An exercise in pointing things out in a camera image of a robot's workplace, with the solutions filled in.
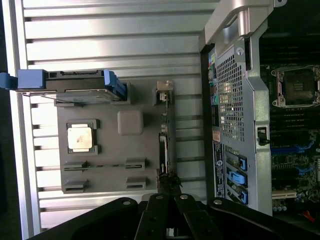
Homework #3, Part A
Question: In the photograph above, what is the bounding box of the blue card retention clip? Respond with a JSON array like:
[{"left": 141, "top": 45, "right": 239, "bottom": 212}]
[
  {"left": 228, "top": 170, "right": 248, "bottom": 188},
  {"left": 238, "top": 156, "right": 249, "bottom": 171},
  {"left": 239, "top": 189, "right": 249, "bottom": 205}
]

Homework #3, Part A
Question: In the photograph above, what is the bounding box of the green RAM stick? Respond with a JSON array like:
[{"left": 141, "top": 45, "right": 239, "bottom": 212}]
[{"left": 63, "top": 162, "right": 145, "bottom": 172}]

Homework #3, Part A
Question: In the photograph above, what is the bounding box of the grey parts rack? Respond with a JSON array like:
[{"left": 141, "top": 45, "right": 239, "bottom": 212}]
[{"left": 55, "top": 79, "right": 176, "bottom": 195}]

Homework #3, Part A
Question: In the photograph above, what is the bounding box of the white expansion slot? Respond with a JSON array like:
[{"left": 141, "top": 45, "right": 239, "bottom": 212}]
[{"left": 271, "top": 189, "right": 298, "bottom": 200}]

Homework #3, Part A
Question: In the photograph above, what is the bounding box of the silver CPU chip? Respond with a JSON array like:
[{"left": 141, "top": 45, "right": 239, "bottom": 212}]
[{"left": 66, "top": 125, "right": 93, "bottom": 153}]

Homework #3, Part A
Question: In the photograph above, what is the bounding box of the green motherboard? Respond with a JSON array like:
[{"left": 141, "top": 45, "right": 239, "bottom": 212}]
[{"left": 259, "top": 34, "right": 320, "bottom": 218}]

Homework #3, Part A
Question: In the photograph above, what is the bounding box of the long blue expansion slot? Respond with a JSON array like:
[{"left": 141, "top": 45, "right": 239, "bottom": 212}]
[{"left": 270, "top": 146, "right": 306, "bottom": 154}]

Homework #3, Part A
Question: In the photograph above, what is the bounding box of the open grey PC case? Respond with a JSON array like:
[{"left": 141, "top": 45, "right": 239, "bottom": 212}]
[{"left": 199, "top": 0, "right": 320, "bottom": 226}]

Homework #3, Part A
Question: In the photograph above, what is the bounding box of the hard disk with blue carrier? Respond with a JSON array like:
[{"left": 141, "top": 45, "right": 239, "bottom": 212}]
[{"left": 0, "top": 68, "right": 129, "bottom": 104}]

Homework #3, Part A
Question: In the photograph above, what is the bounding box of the CPU socket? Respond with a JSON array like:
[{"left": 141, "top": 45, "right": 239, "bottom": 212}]
[{"left": 270, "top": 64, "right": 320, "bottom": 109}]

